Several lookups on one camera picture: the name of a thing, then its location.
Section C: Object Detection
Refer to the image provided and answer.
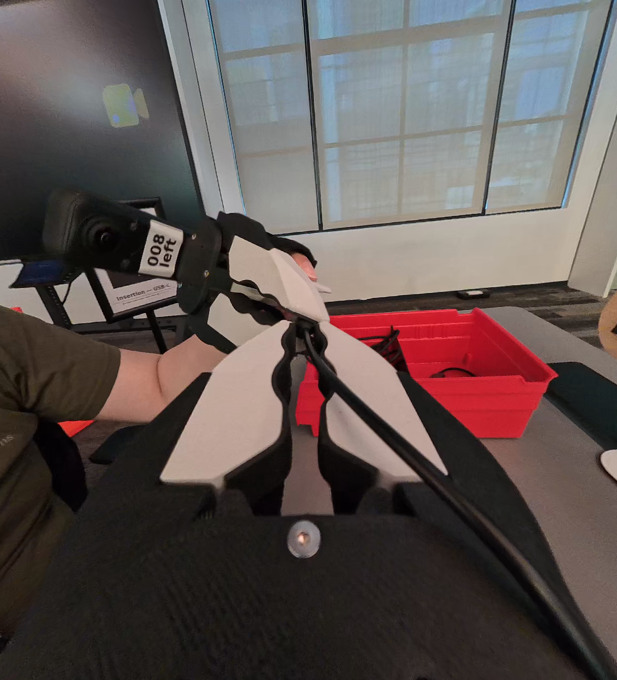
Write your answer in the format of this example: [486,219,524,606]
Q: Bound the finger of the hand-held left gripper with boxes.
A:
[230,282,303,326]
[228,235,332,326]

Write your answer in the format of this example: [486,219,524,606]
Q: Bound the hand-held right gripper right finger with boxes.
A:
[308,320,448,511]

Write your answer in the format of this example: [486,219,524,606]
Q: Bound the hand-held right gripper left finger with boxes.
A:
[160,320,294,513]

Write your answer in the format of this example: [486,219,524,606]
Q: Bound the black cable with orange plugs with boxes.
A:
[364,325,401,373]

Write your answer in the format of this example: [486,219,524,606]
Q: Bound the red plastic bin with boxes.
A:
[295,307,559,440]

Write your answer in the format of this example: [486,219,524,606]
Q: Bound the black braided usb cable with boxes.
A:
[295,321,617,680]

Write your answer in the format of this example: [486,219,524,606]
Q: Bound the person's left hand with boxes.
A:
[290,253,319,282]

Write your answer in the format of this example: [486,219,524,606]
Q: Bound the printed sign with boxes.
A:
[88,198,182,325]

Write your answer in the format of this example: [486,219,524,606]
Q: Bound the black rolling stand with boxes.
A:
[35,266,182,354]

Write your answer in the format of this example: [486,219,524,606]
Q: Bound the small blue-screen device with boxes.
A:
[10,259,82,290]

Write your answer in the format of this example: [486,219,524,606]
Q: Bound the large gridded window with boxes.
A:
[208,0,617,232]

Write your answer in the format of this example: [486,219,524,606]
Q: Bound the large dark screen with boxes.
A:
[0,0,205,265]

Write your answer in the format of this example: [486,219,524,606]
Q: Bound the dark desk mat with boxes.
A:
[544,361,617,452]

